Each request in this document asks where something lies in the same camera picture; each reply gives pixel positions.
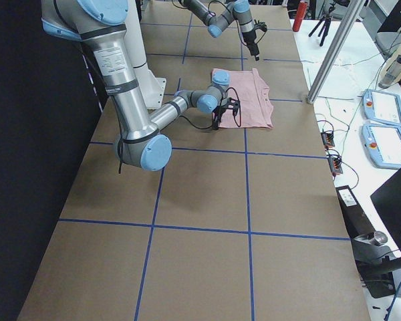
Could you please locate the upper orange circuit board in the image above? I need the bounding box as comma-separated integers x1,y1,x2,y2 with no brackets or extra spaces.
321,131,335,150

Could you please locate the black box white label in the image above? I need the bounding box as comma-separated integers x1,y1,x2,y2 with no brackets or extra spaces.
336,185,375,239

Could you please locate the upper teach pendant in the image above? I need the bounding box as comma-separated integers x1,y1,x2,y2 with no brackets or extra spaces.
362,89,401,128

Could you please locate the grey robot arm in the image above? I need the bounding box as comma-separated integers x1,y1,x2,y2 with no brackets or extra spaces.
179,1,267,61
41,1,240,171

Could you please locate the clear water bottle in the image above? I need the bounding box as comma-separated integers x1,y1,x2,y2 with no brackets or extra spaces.
378,54,401,89

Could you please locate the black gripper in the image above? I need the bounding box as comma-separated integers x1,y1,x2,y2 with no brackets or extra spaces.
241,20,267,62
211,98,240,130

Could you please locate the lower orange circuit board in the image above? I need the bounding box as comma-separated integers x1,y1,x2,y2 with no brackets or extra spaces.
327,154,343,177

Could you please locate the metal camera stand clamp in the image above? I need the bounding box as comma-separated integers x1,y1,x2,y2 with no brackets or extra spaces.
351,232,401,299

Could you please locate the orange circuit board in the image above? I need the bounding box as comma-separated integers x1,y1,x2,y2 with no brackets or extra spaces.
327,154,343,177
321,131,335,150

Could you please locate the teach pendant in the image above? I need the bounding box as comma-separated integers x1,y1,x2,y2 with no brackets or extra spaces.
361,124,401,170
362,89,401,128

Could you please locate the pink Snoopy t-shirt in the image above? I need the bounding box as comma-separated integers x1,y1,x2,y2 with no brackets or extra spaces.
227,68,273,128

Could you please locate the red bottle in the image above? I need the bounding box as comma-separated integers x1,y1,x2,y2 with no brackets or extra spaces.
292,0,308,32

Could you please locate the aluminium frame post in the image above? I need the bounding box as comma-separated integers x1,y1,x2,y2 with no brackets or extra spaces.
307,0,365,104

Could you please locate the black monitor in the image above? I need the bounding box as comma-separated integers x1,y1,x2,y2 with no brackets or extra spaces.
370,168,401,250

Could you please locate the black tripod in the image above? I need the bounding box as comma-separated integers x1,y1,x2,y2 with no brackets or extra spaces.
308,4,335,47

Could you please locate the lower teach pendant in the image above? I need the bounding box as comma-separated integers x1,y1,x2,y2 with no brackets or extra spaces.
361,124,401,170

